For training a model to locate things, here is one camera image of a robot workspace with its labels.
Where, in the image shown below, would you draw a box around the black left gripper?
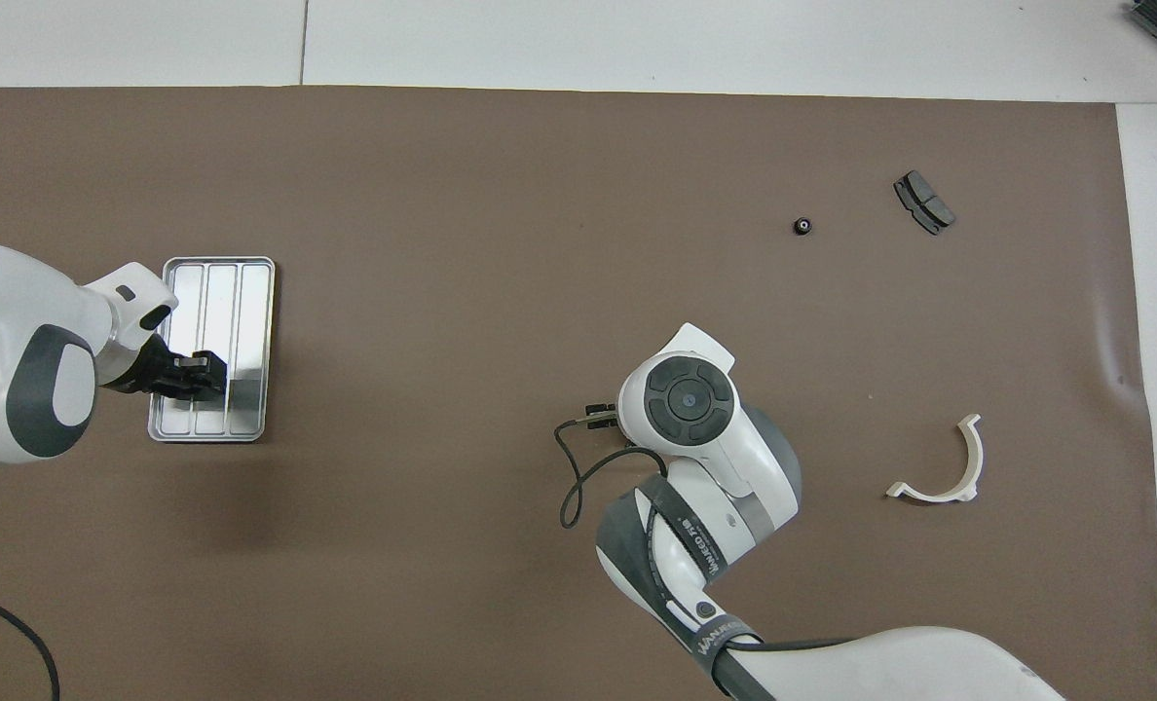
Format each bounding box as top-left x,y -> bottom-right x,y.
153,341 -> 230,403

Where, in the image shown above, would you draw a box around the silver metal tray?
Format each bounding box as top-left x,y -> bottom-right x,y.
147,256 -> 278,444

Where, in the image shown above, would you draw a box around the brown table mat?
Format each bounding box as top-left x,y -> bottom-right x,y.
0,86 -> 1157,701

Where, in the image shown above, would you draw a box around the stacked grey brake pads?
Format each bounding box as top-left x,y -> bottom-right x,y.
893,170 -> 956,237

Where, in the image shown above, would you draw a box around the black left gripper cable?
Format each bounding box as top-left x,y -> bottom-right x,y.
0,582 -> 61,701

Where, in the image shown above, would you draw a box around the white curved plastic bracket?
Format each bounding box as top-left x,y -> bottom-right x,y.
885,414 -> 985,504

